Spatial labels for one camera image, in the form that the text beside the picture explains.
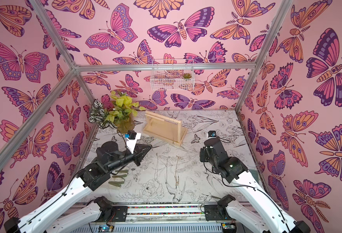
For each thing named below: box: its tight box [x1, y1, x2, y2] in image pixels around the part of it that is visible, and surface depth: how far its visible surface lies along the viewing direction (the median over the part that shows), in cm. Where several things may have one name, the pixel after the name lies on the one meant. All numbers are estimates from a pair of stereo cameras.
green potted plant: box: [87, 90, 147, 133], surface depth 93 cm
